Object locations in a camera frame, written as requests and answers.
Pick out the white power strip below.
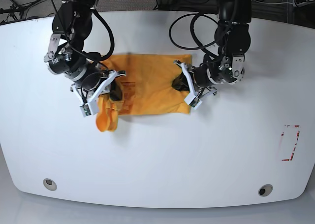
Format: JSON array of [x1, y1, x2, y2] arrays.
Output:
[[292, 0, 315, 7]]

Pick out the black tripod legs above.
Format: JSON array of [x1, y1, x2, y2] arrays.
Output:
[[0, 0, 47, 21]]

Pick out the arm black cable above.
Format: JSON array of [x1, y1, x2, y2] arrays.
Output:
[[168, 0, 237, 60], [44, 0, 116, 72]]

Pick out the left table grommet hole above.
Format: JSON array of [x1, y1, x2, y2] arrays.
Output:
[[43, 178, 57, 191]]

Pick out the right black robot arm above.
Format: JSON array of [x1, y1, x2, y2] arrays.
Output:
[[44, 0, 126, 108]]

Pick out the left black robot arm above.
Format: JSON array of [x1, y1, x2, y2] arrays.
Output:
[[172, 0, 252, 109]]

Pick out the right table grommet hole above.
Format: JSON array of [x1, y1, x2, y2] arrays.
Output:
[[258, 184, 273, 197]]

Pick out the red tape rectangle marking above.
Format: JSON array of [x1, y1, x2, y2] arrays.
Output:
[[279, 125, 301, 161]]

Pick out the table grommet hole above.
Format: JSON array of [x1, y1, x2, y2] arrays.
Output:
[[43, 178, 57, 191], [258, 184, 273, 197]]

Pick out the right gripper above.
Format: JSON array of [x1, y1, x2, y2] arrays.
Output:
[[70, 70, 126, 107]]

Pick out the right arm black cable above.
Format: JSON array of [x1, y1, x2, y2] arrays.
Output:
[[44, 0, 116, 72]]

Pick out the yellow Smile T-shirt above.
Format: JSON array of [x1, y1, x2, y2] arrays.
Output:
[[95, 54, 192, 132]]

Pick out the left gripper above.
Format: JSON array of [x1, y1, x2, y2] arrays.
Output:
[[172, 60, 217, 99]]

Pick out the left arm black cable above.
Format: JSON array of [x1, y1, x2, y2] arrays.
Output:
[[168, 0, 237, 60]]

